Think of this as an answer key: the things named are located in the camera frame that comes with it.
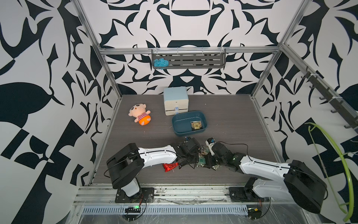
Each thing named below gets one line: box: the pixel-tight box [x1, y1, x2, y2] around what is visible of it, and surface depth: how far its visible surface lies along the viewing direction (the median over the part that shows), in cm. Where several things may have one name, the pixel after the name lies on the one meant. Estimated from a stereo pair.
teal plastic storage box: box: [172, 110, 208, 137], surface depth 104 cm
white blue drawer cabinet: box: [163, 86, 189, 116], surface depth 102 cm
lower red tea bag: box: [162, 162, 179, 173], surface depth 83 cm
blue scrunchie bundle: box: [152, 57, 170, 70], surface depth 93 cm
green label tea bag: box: [195, 154, 207, 168], surface depth 85 cm
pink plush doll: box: [128, 103, 152, 126], surface depth 103 cm
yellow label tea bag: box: [190, 120, 203, 130], surface depth 104 cm
